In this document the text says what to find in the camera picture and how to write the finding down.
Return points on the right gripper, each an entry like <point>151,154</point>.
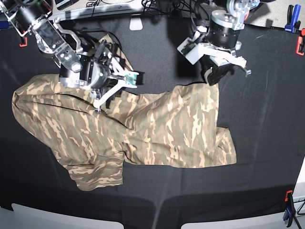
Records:
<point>103,73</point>

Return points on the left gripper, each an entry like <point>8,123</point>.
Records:
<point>224,62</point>

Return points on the camouflage t-shirt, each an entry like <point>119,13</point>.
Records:
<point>177,128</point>

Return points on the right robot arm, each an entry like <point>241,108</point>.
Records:
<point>62,45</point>

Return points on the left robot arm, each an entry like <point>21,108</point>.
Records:
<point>221,42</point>

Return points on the black table cloth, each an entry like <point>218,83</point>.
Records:
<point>264,111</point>

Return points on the red clamp right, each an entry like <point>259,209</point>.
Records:
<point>300,47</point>

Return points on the blue clamp top right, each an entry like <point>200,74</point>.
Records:
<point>293,23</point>

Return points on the blue clamp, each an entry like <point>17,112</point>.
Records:
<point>290,211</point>
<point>293,23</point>

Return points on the red black clamp left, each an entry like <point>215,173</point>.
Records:
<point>23,41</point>

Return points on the blue clamp bottom right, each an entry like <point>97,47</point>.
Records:
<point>290,211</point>

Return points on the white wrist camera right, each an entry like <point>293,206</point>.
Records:
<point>131,79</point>

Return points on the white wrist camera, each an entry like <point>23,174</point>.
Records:
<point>131,79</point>
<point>191,51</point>

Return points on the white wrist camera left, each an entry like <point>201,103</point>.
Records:
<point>191,51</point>

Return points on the white table bracket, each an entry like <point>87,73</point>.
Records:
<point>135,23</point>

